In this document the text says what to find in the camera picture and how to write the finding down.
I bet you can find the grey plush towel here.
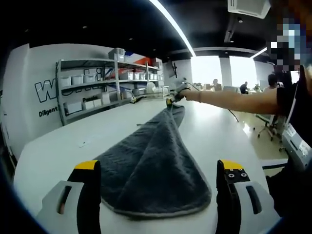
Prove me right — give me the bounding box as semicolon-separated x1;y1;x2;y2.
95;103;212;220

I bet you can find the grey metal shelf rack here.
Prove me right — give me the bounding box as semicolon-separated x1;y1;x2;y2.
55;58;169;126

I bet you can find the ceiling light strip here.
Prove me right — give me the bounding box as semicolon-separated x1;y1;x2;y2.
148;0;197;57
251;47;268;59

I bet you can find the grey office chair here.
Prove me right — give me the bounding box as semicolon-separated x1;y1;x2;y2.
257;114;280;141

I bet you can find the grey worn device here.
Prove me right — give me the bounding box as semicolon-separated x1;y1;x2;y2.
281;121;312;173

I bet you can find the group of white storage bins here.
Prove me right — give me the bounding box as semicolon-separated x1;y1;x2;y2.
59;48;163;115

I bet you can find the ceiling air conditioner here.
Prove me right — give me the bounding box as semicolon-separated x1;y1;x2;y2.
228;0;272;19

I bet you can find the wire dish rack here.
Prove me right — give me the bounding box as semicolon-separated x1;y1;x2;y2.
145;85;171;99

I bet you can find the black cable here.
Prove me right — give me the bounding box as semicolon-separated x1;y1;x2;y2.
228;109;241;123

